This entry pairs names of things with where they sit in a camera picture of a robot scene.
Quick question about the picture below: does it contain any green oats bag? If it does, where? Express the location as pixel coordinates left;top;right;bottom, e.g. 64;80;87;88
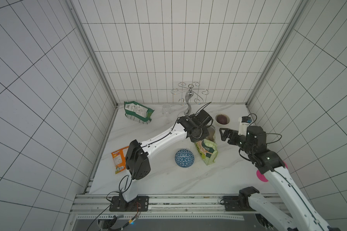
195;126;218;165

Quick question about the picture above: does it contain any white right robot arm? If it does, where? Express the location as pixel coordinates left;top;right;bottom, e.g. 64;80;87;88
219;126;339;231

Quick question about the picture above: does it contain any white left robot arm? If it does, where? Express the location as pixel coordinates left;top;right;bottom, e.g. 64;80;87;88
106;109;214;211

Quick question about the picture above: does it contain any cream bowl with purple food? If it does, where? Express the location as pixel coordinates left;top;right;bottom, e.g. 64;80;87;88
215;114;230;127

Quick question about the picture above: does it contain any blue patterned breakfast bowl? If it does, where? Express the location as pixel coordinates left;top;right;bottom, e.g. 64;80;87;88
174;149;195;168

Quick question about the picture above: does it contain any clear glass cup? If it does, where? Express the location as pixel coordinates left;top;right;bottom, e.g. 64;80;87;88
162;104;171;116

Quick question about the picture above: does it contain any chrome cup holder stand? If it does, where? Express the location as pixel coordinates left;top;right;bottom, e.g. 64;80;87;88
171;82;211;118

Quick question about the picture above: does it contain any green white snack bag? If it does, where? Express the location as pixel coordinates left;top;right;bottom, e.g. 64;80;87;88
124;101;154;124

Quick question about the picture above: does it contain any orange snack packet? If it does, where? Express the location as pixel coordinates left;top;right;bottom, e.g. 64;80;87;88
111;146;129;174

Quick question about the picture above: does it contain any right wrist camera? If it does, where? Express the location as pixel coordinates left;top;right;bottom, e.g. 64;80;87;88
238;115;253;136

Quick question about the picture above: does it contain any aluminium mounting rail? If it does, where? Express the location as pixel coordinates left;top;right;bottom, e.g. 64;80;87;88
69;193;281;221

